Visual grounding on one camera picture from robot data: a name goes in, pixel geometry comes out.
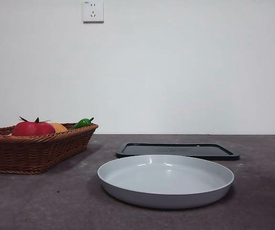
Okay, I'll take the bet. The red toy tomato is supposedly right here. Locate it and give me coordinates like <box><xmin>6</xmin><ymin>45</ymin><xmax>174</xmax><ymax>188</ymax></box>
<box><xmin>11</xmin><ymin>116</ymin><xmax>56</xmax><ymax>137</ymax></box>

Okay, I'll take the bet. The dark rectangular tray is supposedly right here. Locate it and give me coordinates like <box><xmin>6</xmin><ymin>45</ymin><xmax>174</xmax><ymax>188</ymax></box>
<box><xmin>115</xmin><ymin>142</ymin><xmax>240</xmax><ymax>161</ymax></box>

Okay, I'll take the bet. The green toy pepper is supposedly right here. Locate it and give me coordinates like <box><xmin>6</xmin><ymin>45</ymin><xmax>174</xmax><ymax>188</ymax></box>
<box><xmin>68</xmin><ymin>117</ymin><xmax>95</xmax><ymax>131</ymax></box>

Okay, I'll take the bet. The grey round plate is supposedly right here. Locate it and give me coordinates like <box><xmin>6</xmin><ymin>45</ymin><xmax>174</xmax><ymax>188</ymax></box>
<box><xmin>97</xmin><ymin>154</ymin><xmax>235</xmax><ymax>210</ymax></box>

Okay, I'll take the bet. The brown wicker basket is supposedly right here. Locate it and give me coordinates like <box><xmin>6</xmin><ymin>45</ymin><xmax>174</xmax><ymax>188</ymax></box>
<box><xmin>0</xmin><ymin>122</ymin><xmax>99</xmax><ymax>175</ymax></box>

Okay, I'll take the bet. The white wall socket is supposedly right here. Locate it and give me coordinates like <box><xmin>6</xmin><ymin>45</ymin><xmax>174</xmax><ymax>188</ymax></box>
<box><xmin>83</xmin><ymin>0</ymin><xmax>104</xmax><ymax>24</ymax></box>

